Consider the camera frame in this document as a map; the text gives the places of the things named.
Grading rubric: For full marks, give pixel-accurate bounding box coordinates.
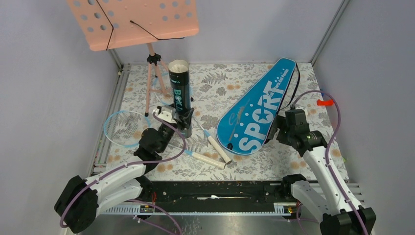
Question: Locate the pink music stand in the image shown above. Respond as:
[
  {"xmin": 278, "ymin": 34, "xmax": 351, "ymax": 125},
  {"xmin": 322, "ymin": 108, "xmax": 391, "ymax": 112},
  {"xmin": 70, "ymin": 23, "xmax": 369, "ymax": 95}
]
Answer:
[{"xmin": 66, "ymin": 0, "xmax": 200, "ymax": 118}]

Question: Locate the red clip on wall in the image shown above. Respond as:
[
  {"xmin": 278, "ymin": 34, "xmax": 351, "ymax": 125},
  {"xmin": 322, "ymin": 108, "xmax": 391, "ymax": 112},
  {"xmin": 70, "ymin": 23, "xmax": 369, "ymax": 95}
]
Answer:
[{"xmin": 316, "ymin": 99, "xmax": 334, "ymax": 106}]

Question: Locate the blue racket cover bag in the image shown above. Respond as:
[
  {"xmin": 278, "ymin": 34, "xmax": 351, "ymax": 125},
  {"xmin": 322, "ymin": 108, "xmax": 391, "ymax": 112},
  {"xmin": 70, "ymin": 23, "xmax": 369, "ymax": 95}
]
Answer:
[{"xmin": 216, "ymin": 58, "xmax": 297, "ymax": 155}]

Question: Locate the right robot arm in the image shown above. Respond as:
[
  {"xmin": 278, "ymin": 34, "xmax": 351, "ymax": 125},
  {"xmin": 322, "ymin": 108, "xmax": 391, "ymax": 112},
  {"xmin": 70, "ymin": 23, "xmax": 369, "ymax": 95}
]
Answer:
[{"xmin": 277, "ymin": 94, "xmax": 376, "ymax": 235}]

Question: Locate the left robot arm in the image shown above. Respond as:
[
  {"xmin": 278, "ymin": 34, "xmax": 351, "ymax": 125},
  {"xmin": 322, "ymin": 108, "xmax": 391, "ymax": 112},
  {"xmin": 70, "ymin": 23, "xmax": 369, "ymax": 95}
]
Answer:
[{"xmin": 54, "ymin": 104, "xmax": 194, "ymax": 233}]

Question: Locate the black front rail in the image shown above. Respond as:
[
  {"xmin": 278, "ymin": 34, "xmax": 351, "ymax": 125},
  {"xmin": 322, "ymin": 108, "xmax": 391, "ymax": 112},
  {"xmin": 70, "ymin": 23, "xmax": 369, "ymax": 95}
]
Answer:
[{"xmin": 137, "ymin": 181, "xmax": 298, "ymax": 215}]

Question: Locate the blue racket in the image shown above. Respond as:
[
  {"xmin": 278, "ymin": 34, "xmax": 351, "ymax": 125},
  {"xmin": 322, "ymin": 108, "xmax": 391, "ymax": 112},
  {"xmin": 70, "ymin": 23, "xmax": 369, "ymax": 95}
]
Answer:
[
  {"xmin": 151, "ymin": 73, "xmax": 232, "ymax": 165},
  {"xmin": 103, "ymin": 111, "xmax": 226, "ymax": 169}
]

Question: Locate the black shuttlecock tube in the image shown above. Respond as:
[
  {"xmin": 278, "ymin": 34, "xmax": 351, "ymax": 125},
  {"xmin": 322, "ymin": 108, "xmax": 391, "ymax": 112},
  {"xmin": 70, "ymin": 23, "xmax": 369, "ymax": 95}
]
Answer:
[{"xmin": 168, "ymin": 59, "xmax": 194, "ymax": 139}]

